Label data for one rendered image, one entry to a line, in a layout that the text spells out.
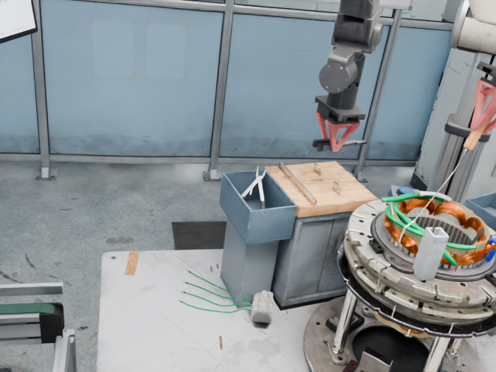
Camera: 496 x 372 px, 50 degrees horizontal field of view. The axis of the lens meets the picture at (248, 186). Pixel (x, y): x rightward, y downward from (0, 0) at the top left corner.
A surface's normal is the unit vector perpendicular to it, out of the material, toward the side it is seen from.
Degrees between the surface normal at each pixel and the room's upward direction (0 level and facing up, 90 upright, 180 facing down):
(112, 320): 0
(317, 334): 0
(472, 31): 104
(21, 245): 0
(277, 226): 90
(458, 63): 90
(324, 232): 90
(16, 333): 90
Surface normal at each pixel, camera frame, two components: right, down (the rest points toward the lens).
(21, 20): 0.96, 0.12
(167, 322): 0.12, -0.87
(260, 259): 0.38, 0.49
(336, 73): -0.43, 0.41
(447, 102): -0.97, -0.01
